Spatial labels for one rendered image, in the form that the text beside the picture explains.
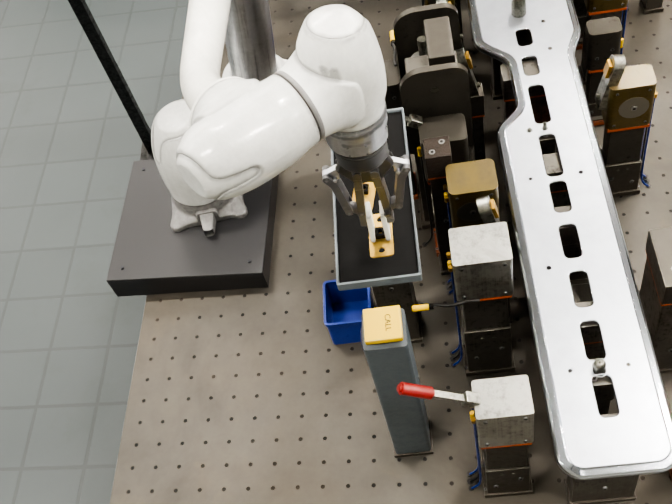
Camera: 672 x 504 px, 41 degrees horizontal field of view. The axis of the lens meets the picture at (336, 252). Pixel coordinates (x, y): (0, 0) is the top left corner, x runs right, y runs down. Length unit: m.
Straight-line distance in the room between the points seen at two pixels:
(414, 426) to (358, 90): 0.76
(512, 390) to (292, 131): 0.59
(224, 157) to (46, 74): 2.88
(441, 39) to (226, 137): 0.77
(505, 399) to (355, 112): 0.55
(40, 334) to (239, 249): 1.21
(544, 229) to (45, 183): 2.23
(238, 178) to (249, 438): 0.90
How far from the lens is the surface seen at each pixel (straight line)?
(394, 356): 1.44
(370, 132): 1.20
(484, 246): 1.54
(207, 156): 1.08
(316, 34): 1.10
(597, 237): 1.68
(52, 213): 3.40
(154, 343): 2.06
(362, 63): 1.11
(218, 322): 2.04
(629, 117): 1.92
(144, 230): 2.17
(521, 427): 1.49
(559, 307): 1.60
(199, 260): 2.06
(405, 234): 1.50
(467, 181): 1.66
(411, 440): 1.75
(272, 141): 1.08
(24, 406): 3.01
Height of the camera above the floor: 2.38
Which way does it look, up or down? 54 degrees down
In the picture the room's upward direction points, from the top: 17 degrees counter-clockwise
